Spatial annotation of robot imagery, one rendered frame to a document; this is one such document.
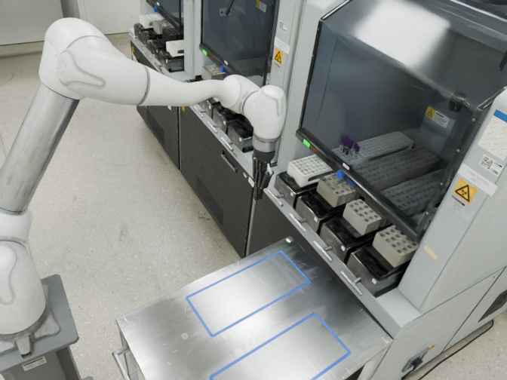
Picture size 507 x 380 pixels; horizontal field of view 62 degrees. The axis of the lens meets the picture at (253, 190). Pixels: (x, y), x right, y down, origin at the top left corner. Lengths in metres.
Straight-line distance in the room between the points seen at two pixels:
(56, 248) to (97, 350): 0.69
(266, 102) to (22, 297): 0.85
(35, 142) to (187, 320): 0.61
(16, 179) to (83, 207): 1.50
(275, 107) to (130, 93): 0.48
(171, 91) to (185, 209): 1.63
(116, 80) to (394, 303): 1.04
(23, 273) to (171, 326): 0.40
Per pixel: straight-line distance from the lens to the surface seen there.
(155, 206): 2.69
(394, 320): 1.41
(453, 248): 1.26
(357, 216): 1.47
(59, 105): 1.18
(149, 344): 1.16
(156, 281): 2.30
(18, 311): 1.26
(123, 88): 1.01
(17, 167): 1.26
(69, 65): 0.99
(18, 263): 1.21
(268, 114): 1.32
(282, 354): 1.15
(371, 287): 1.43
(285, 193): 1.65
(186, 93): 1.13
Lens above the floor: 1.82
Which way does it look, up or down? 40 degrees down
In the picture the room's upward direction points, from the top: 7 degrees clockwise
